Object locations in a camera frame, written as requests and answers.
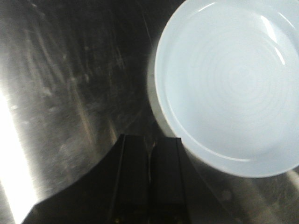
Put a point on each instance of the light blue plate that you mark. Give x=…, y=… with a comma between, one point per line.
x=227, y=81

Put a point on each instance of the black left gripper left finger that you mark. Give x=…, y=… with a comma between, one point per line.
x=116, y=188

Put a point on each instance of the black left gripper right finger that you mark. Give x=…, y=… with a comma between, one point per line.
x=178, y=195

